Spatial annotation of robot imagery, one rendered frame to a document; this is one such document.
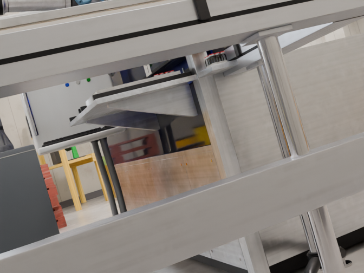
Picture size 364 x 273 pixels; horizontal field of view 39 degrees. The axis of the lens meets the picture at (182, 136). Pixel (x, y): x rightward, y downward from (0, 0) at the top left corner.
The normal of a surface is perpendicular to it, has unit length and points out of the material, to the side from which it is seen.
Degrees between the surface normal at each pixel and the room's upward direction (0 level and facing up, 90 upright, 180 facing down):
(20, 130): 90
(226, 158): 90
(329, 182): 90
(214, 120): 90
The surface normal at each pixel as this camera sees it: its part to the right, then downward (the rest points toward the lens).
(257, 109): 0.34, -0.10
